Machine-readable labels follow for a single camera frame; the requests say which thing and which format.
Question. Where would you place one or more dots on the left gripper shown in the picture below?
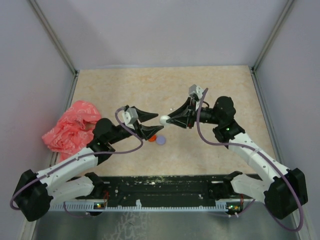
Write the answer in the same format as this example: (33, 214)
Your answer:
(146, 132)

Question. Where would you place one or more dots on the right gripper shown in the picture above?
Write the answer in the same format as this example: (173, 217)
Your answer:
(187, 119)

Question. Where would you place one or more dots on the orange charging case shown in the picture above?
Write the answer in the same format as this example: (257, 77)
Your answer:
(153, 138)

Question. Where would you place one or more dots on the white charging case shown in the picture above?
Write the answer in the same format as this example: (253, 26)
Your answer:
(163, 120)

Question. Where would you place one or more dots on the purple charging case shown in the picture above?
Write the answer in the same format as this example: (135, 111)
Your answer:
(160, 140)

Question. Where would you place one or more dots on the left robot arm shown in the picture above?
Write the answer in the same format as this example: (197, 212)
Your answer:
(37, 192)

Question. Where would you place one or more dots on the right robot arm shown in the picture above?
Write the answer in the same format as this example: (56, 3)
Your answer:
(280, 189)

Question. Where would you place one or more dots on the pink plastic bag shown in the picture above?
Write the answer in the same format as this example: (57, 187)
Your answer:
(73, 131)

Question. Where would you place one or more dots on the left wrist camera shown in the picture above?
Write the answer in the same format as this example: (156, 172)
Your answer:
(130, 117)

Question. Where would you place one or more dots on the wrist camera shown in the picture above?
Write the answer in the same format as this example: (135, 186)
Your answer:
(130, 117)
(195, 92)

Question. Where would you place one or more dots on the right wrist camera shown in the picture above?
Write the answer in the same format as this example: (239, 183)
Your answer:
(195, 92)

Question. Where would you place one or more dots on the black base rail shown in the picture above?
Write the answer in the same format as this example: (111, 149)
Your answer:
(165, 191)

